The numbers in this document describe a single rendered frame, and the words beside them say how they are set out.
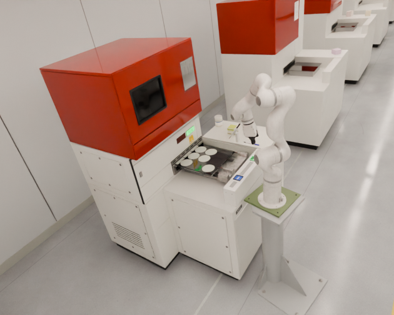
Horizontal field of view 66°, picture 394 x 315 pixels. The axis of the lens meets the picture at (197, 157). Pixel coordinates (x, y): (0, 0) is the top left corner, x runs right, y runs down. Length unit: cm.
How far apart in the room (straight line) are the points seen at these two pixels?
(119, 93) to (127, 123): 19
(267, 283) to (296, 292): 22
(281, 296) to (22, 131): 271
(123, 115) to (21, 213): 193
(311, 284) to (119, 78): 210
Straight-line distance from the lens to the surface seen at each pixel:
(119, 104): 191
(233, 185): 212
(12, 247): 365
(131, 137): 200
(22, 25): 332
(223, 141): 263
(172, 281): 286
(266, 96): 171
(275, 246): 241
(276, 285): 274
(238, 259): 249
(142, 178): 223
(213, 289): 275
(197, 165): 248
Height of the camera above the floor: 227
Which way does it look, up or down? 32 degrees down
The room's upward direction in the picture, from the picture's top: 10 degrees counter-clockwise
